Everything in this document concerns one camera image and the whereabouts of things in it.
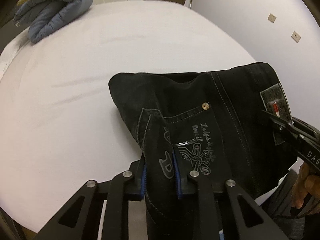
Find black denim pants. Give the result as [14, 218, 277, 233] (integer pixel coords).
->
[108, 63, 297, 239]

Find person's right hand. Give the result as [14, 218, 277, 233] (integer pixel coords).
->
[292, 163, 319, 209]

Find white bed mattress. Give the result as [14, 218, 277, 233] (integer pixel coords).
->
[1, 1, 254, 232]

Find folded blue-grey duvet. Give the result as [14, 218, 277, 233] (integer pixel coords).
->
[14, 0, 93, 44]

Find beige wall socket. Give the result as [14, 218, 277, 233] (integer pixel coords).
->
[291, 31, 301, 43]

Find beige wall switch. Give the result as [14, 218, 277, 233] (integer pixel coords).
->
[267, 14, 277, 23]

